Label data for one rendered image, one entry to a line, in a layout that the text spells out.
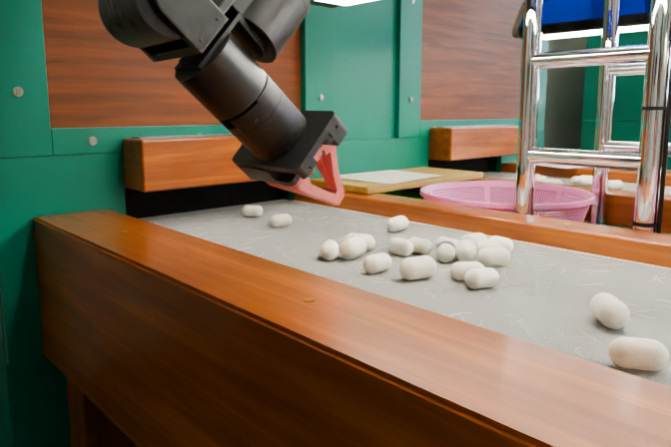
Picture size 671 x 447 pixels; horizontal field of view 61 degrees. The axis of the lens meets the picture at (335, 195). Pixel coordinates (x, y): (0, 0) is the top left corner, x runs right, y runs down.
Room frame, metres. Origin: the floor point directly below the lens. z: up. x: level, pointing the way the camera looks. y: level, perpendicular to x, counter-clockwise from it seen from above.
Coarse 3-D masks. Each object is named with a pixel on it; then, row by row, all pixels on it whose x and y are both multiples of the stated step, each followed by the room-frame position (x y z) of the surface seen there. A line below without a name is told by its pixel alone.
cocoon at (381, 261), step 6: (384, 252) 0.55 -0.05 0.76; (366, 258) 0.54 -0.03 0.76; (372, 258) 0.54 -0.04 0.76; (378, 258) 0.54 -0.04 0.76; (384, 258) 0.54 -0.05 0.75; (390, 258) 0.55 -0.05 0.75; (366, 264) 0.54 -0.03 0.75; (372, 264) 0.53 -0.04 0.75; (378, 264) 0.54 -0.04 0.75; (384, 264) 0.54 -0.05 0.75; (390, 264) 0.55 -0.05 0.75; (366, 270) 0.54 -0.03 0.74; (372, 270) 0.53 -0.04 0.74; (378, 270) 0.54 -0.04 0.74
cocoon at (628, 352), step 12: (624, 336) 0.34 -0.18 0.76; (612, 348) 0.34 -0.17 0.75; (624, 348) 0.33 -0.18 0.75; (636, 348) 0.33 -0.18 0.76; (648, 348) 0.33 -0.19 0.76; (660, 348) 0.33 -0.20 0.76; (612, 360) 0.34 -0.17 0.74; (624, 360) 0.33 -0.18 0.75; (636, 360) 0.33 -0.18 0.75; (648, 360) 0.33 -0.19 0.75; (660, 360) 0.32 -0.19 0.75
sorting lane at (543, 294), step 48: (240, 240) 0.68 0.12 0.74; (288, 240) 0.68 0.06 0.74; (336, 240) 0.68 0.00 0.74; (384, 240) 0.68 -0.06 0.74; (432, 240) 0.68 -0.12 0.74; (384, 288) 0.49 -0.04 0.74; (432, 288) 0.49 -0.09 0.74; (480, 288) 0.49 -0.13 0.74; (528, 288) 0.49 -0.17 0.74; (576, 288) 0.49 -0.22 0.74; (624, 288) 0.49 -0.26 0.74; (528, 336) 0.39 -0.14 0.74; (576, 336) 0.39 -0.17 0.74
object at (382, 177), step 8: (344, 176) 1.03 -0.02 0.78; (352, 176) 1.03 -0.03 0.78; (360, 176) 1.03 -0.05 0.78; (368, 176) 1.03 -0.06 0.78; (376, 176) 1.03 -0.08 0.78; (384, 176) 1.03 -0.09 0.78; (392, 176) 1.03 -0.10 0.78; (400, 176) 1.03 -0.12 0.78; (408, 176) 1.03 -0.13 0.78; (416, 176) 1.03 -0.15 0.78; (424, 176) 1.03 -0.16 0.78; (432, 176) 1.03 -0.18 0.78; (440, 176) 1.04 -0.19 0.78
